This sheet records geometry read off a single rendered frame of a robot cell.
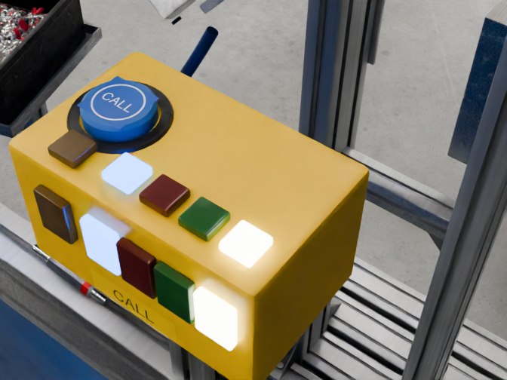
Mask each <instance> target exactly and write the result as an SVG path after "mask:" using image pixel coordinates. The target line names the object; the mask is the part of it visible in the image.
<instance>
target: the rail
mask: <svg viewBox="0 0 507 380"><path fill-rule="evenodd" d="M35 244H37V241H36V239H35V235H34V231H33V229H32V224H31V223H30V222H29V221H27V220H26V219H24V218H23V217H22V216H20V215H18V214H17V213H15V212H14V211H13V210H11V209H9V208H8V207H6V206H5V205H4V204H2V203H0V299H1V300H2V301H3V302H5V303H6V304H8V305H9V306H11V307H12V308H13V309H14V310H15V311H17V312H18V313H20V314H22V315H23V316H24V317H25V318H26V319H28V320H29V321H31V322H32V323H34V324H35V325H36V326H37V327H38V328H40V329H41V330H43V331H44V332H45V333H47V334H48V335H49V336H50V337H52V338H53V339H55V340H56V341H58V342H59V343H60V344H61V345H63V346H64V347H65V348H67V349H68V350H70V351H71V352H72V353H73V354H75V355H76V356H77V357H79V358H80V359H82V360H83V361H84V362H86V363H87V364H88V365H90V366H91V367H93V368H94V369H95V370H96V371H98V372H99V373H100V374H102V375H103V376H105V377H106V378H107V379H108V380H182V379H181V378H179V377H178V376H176V375H175V374H173V371H172V365H171V353H170V347H169V341H168V337H167V336H165V335H164V334H162V333H161V332H159V331H158V330H156V329H155V328H153V327H152V326H150V325H149V324H148V323H146V322H145V321H143V320H141V319H140V318H139V317H138V316H136V315H135V314H133V313H131V312H130V311H129V310H127V309H126V308H124V307H123V306H121V305H120V304H118V303H117V302H115V301H114V300H113V299H111V298H110V302H109V304H108V305H106V306H104V305H102V304H101V303H100V302H98V301H97V300H96V299H95V298H93V297H88V296H86V295H84V294H83V293H82V292H80V291H79V290H78V289H77V288H75V287H74V286H73V285H72V284H70V283H69V282H68V281H66V280H65V279H63V278H62V277H61V276H60V275H59V274H57V273H56V272H55V271H53V270H52V269H50V268H49V267H47V262H46V261H45V260H43V258H41V257H40V256H38V255H37V254H36V253H34V252H33V251H32V247H33V246H34V245H35Z"/></svg>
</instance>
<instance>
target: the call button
mask: <svg viewBox="0 0 507 380"><path fill-rule="evenodd" d="M158 99H159V98H158V97H157V96H156V95H155V94H154V93H153V91H152V90H151V89H149V88H148V87H147V86H145V85H143V84H141V83H138V82H135V81H129V80H124V79H123V78H120V77H118V76H116V77H114V78H113V79H112V80H111V81H108V82H105V83H102V84H100V85H97V86H96V87H95V88H93V89H91V90H90V91H89V92H88V93H86V95H85V96H84V97H83V99H82V101H81V102H80V103H79V104H78V105H77V106H79V107H80V114H81V121H82V124H83V127H84V129H85V130H86V132H87V133H88V134H89V135H91V136H92V137H93V138H95V139H98V140H102V141H105V142H111V143H121V142H127V141H131V140H133V139H138V138H140V137H142V136H144V135H146V134H147V133H148V132H150V131H151V130H152V129H153V128H154V127H155V125H156V124H157V122H158V101H157V100H158Z"/></svg>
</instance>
